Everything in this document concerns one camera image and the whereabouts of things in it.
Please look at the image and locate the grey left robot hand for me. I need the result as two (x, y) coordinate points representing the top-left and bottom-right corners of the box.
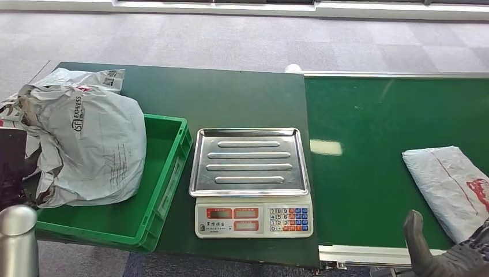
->
(0, 168), (41, 212)

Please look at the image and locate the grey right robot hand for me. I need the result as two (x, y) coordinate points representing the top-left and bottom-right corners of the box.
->
(404, 209), (489, 277)

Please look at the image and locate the grey SF Express mailer package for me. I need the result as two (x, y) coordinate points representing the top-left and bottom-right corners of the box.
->
(17, 84), (148, 209)

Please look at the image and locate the folded grey mailer package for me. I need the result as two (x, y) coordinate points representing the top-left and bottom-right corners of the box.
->
(401, 145), (489, 244)

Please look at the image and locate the green conveyor belt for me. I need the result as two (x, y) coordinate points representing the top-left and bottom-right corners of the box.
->
(284, 63), (489, 268)

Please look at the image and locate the white mailer with QR codes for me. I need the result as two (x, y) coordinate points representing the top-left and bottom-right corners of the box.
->
(34, 68), (126, 95)

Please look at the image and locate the green plastic crate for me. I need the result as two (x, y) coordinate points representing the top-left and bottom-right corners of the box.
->
(34, 113), (194, 254)

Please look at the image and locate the white scale with steel tray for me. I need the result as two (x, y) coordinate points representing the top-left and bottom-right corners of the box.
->
(189, 128), (314, 239)

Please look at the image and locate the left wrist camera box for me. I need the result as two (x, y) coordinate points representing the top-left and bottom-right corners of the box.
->
(0, 128), (28, 178)

